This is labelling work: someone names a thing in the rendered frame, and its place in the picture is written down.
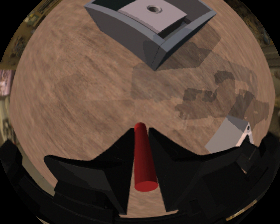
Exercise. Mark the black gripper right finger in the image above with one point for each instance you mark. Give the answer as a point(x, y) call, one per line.
point(178, 169)

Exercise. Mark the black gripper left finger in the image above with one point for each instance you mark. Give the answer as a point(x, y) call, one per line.
point(110, 172)

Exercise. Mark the red peg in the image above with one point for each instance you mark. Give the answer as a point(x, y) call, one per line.
point(145, 175)

